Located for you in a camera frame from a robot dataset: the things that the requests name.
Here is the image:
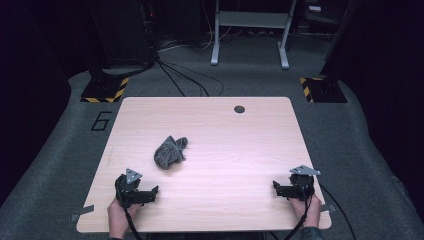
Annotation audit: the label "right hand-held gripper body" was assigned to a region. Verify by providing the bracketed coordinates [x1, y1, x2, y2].
[281, 164, 322, 202]

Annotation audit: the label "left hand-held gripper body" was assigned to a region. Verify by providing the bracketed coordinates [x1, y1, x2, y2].
[114, 168, 152, 208]

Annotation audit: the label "grey towel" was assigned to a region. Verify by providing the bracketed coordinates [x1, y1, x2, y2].
[153, 135, 189, 170]

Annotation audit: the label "person's left hand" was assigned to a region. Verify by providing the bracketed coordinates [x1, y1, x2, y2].
[106, 197, 142, 240]

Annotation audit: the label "person's right hand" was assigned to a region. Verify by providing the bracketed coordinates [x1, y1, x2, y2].
[287, 193, 323, 230]

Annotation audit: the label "dark curtain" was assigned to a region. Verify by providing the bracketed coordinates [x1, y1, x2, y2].
[320, 0, 424, 223]
[0, 0, 93, 208]

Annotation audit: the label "black cabinet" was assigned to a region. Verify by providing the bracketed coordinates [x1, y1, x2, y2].
[83, 0, 158, 68]

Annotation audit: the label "white metal stand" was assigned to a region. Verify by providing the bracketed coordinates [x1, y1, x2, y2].
[210, 0, 298, 70]

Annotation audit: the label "left hand-held gripper cable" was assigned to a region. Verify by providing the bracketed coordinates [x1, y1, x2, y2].
[115, 181, 145, 240]

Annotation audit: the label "hand-held gripper cable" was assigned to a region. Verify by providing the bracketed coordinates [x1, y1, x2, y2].
[115, 181, 145, 240]
[282, 183, 315, 240]

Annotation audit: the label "right hand-held gripper cable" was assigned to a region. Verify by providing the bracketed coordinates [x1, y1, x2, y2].
[282, 183, 315, 240]

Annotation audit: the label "black cable beside table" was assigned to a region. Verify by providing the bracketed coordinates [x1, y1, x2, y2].
[318, 182, 357, 240]

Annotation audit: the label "black striped-edge base plate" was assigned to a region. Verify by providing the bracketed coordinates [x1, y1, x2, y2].
[80, 68, 130, 104]
[299, 76, 348, 104]

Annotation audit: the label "black floor cables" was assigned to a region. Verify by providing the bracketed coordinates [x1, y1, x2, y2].
[155, 57, 225, 98]

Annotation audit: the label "white floor cables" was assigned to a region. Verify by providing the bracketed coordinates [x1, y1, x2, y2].
[157, 13, 234, 53]

